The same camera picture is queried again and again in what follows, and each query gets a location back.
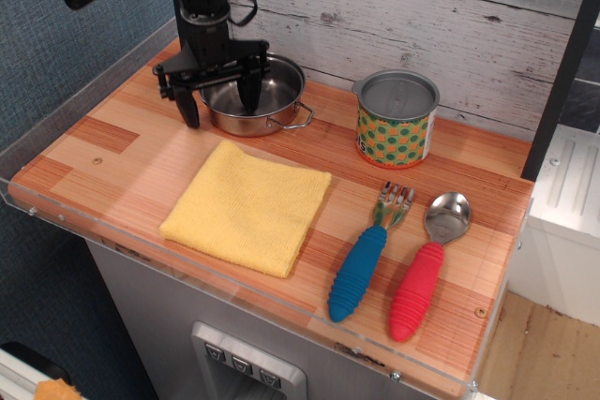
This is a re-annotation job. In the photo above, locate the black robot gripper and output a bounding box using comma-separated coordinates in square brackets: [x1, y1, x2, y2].
[153, 18, 269, 128]

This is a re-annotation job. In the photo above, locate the stainless steel pot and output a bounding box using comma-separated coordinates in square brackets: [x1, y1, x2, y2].
[200, 53, 314, 137]

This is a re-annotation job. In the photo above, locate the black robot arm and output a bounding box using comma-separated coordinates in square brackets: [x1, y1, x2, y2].
[153, 0, 269, 128]

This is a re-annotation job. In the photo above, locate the yellow dish towel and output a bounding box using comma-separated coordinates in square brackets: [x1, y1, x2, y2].
[159, 141, 332, 278]

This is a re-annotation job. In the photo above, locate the patterned tin can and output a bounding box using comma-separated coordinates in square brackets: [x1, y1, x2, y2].
[352, 69, 440, 170]

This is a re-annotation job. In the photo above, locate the grey toy fridge cabinet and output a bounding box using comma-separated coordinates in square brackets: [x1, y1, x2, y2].
[88, 239, 477, 399]

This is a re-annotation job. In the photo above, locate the silver dispenser button panel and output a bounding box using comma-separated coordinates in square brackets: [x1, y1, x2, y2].
[191, 321, 308, 399]

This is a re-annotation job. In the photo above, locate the orange sponge object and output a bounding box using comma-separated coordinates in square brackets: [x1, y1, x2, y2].
[33, 378, 83, 400]

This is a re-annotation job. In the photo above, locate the white toy sink unit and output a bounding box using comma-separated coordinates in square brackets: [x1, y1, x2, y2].
[508, 126, 599, 325]

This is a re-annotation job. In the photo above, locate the clear acrylic guard rail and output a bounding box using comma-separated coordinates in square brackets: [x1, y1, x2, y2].
[0, 62, 535, 400]

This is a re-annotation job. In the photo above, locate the blue handled fork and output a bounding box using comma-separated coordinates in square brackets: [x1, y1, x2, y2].
[327, 182, 414, 322]

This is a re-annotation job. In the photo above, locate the red handled spoon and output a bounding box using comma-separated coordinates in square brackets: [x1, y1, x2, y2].
[388, 192, 471, 342]

